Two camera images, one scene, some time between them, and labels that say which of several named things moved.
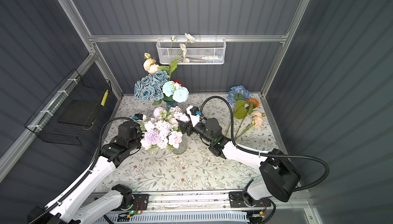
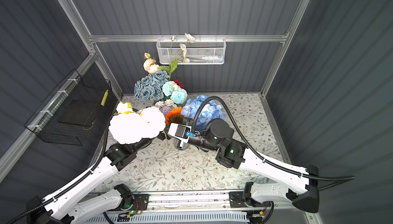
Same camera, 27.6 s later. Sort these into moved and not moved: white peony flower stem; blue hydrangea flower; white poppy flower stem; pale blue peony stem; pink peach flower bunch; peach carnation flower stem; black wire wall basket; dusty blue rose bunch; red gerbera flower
Moved: peach carnation flower stem; blue hydrangea flower; pink peach flower bunch
Not moved: pale blue peony stem; dusty blue rose bunch; red gerbera flower; white peony flower stem; black wire wall basket; white poppy flower stem
